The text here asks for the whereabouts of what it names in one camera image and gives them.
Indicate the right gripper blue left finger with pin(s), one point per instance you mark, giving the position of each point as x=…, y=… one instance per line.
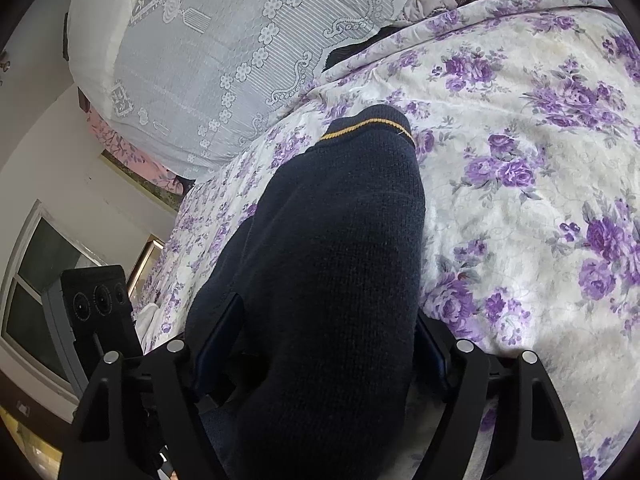
x=139, y=412

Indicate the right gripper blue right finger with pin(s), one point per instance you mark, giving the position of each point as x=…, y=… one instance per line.
x=532, y=438

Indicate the navy school cardigan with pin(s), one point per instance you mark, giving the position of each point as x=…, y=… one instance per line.
x=311, y=309

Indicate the white folded garment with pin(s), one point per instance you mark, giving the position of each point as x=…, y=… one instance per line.
x=146, y=325

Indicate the pink floral fabric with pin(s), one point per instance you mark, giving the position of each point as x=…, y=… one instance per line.
x=130, y=157

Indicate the white lace cover cloth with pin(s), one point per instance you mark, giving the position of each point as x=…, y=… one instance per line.
x=191, y=82

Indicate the purple floral bed quilt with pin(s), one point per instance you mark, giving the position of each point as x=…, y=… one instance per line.
x=526, y=120

